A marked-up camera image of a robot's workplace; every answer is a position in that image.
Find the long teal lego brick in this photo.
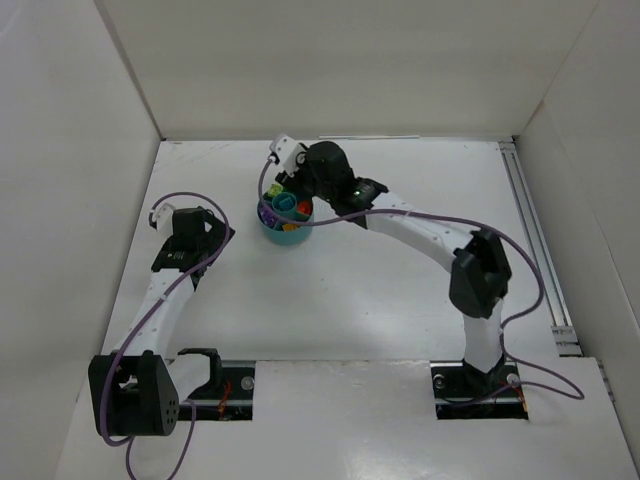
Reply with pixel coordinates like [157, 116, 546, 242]
[273, 193, 297, 214]

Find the green lego brick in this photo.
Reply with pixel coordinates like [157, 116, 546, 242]
[266, 183, 284, 198]

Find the aluminium rail right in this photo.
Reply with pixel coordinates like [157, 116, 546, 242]
[498, 141, 583, 357]

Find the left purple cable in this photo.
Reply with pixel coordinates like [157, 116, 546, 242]
[99, 192, 234, 480]

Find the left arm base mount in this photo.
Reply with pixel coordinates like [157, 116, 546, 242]
[159, 353, 256, 427]

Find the teal round divided container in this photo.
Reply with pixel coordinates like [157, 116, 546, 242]
[257, 184, 314, 246]

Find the long purple lego brick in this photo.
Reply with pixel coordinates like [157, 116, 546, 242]
[258, 205, 278, 229]

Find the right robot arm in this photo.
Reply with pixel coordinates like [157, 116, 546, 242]
[269, 135, 512, 376]

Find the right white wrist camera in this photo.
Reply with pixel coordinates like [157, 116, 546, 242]
[269, 134, 307, 177]

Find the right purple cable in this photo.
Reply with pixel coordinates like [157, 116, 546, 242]
[258, 157, 586, 404]

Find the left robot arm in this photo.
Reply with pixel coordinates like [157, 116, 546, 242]
[88, 204, 235, 439]

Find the purple cable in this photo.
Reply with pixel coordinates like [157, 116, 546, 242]
[258, 157, 586, 404]
[99, 192, 234, 480]

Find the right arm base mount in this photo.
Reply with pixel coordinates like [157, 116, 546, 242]
[430, 361, 529, 420]

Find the orange round lego piece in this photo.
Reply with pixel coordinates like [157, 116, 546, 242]
[297, 200, 313, 216]

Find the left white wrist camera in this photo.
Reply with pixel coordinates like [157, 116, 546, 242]
[148, 202, 176, 237]

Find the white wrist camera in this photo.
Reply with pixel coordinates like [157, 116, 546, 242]
[148, 202, 176, 237]
[269, 134, 307, 177]

